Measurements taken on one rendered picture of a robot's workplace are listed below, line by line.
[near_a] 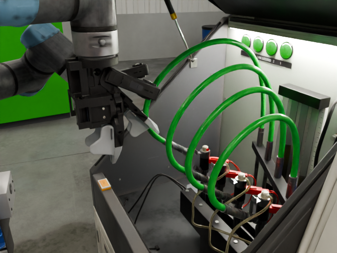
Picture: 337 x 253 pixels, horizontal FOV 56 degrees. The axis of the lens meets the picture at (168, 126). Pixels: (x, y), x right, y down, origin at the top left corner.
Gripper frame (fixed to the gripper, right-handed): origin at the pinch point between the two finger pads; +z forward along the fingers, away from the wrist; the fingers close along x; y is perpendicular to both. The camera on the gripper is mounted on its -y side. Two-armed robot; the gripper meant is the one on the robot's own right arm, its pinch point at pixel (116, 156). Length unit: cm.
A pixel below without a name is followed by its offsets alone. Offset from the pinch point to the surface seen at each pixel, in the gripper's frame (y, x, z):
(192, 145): -14.8, 4.6, -1.2
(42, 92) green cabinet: -14, -339, 85
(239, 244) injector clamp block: -26.1, 9.3, 26.2
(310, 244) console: -28.9, 25.1, 13.6
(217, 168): -15.5, 12.7, 0.1
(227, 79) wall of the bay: -57, -41, 1
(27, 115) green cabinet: 7, -339, 112
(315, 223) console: -29.6, 24.8, 9.1
